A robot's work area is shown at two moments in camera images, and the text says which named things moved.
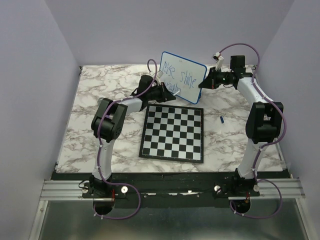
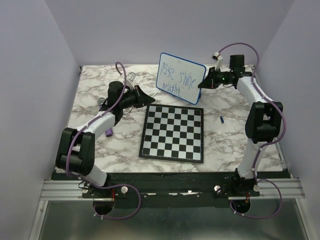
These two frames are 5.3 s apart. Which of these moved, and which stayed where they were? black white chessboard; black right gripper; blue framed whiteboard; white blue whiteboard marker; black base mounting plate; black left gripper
Moved: white blue whiteboard marker; black left gripper
Stayed: black base mounting plate; black right gripper; blue framed whiteboard; black white chessboard
